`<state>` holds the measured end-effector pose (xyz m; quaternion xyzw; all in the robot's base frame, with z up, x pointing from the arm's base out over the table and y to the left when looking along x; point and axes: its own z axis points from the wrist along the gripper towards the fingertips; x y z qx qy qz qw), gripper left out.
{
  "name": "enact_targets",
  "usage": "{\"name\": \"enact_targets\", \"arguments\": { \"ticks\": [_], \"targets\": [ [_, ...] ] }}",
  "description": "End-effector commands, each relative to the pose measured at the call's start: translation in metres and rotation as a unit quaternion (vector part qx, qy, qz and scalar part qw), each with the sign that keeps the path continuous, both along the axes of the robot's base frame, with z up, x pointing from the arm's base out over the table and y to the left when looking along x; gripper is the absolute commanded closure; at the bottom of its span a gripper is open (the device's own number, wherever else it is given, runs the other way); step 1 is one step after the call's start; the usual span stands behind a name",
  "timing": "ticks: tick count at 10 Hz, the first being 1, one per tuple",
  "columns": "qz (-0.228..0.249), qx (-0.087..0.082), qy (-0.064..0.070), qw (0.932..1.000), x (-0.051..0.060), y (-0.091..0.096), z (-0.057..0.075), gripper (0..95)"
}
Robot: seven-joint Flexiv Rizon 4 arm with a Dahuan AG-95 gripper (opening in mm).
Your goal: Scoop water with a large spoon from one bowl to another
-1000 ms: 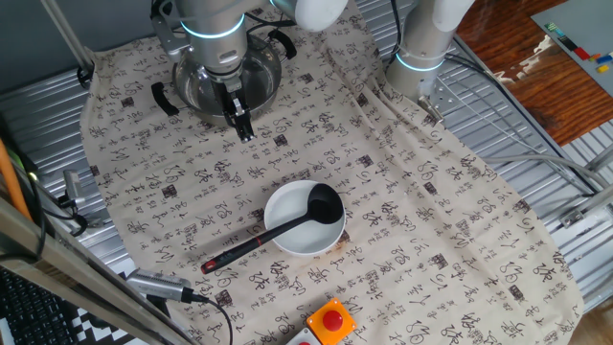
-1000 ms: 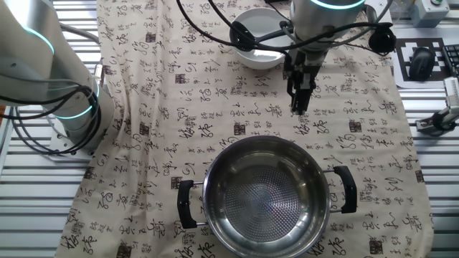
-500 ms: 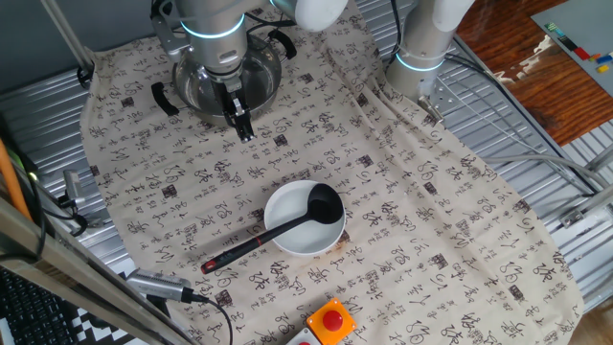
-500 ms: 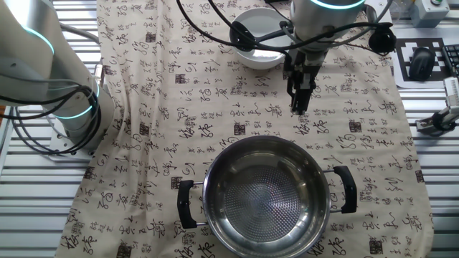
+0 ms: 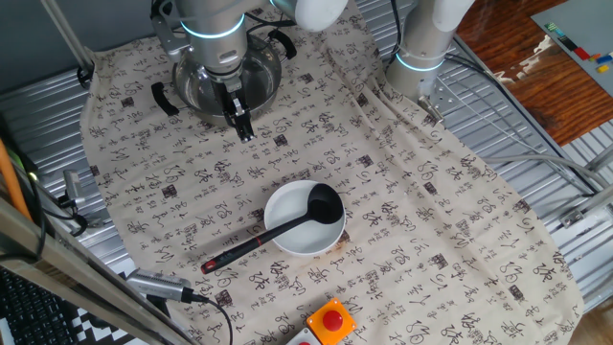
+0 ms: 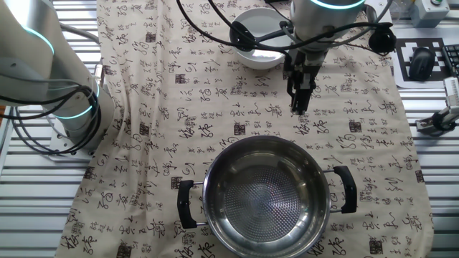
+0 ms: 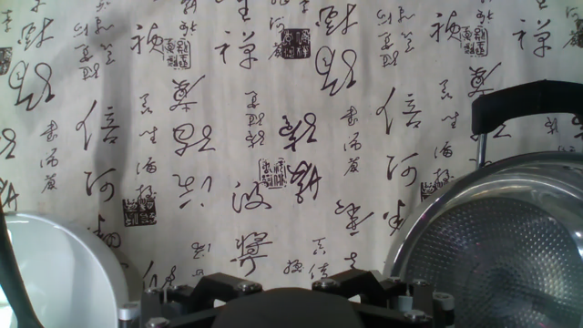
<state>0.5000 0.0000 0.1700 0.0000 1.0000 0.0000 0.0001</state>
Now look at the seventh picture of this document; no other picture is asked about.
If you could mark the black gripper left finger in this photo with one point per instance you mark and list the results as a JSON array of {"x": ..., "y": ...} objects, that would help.
[{"x": 182, "y": 305}]

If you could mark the calligraphy print tablecloth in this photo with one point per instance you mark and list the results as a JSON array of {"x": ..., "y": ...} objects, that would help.
[{"x": 273, "y": 136}]

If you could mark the white bowl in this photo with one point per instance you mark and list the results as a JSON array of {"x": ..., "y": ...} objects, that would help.
[{"x": 68, "y": 273}]

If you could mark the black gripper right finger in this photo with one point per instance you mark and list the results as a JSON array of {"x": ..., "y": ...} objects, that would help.
[{"x": 396, "y": 300}]

